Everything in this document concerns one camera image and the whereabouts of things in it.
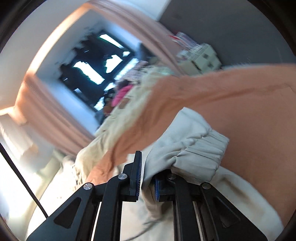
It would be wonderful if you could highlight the cream white jacket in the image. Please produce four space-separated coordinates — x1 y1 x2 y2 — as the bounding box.
120 108 283 240

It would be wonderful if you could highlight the floral clothes pile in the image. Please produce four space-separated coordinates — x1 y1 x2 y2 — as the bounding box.
118 61 150 82

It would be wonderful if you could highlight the dark hanging clothes group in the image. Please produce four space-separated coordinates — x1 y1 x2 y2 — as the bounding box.
73 34 134 75

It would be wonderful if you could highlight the beige duvet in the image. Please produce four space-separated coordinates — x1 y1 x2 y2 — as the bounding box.
63 66 173 190

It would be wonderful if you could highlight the pink garment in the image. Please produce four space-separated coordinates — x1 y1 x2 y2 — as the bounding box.
111 84 133 107

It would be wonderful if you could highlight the left pink curtain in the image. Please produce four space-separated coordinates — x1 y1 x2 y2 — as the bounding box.
15 73 94 156

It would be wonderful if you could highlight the pink curtain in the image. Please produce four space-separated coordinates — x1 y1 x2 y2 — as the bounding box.
15 73 94 156
86 1 185 76

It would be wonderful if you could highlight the orange bed sheet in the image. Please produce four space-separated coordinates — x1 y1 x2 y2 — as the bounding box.
87 64 295 224

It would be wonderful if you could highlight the dark hanging coat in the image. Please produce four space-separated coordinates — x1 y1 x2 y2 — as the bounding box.
60 64 104 105

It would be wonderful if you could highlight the white nightstand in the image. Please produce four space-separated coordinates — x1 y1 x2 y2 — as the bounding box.
179 43 222 76

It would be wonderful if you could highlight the white rack on nightstand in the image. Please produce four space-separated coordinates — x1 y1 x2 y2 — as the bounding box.
169 32 199 51

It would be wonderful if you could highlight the right pink curtain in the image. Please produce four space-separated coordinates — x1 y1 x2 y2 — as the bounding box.
86 1 185 76

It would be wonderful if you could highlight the black cable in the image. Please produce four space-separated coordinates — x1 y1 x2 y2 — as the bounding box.
0 142 49 219

